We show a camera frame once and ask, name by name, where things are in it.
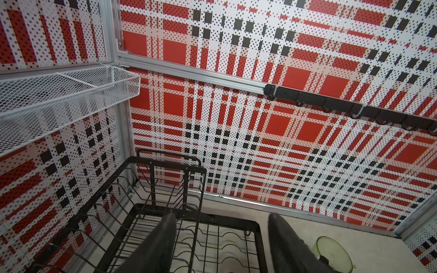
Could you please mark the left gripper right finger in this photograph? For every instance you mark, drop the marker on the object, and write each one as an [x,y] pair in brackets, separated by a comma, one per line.
[289,253]

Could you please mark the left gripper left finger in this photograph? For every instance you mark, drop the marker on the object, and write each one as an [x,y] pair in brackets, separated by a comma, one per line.
[155,253]

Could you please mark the tall green transparent cup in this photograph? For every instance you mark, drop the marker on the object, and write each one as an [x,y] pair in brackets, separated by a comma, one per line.
[331,253]

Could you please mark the black wire dish rack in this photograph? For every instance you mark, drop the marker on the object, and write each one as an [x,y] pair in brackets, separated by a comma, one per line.
[109,227]

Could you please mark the black wall hook rail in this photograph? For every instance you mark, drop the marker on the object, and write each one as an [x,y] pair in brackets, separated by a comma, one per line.
[355,110]

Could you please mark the white mesh wall shelf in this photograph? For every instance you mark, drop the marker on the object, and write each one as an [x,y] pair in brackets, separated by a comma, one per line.
[35,106]

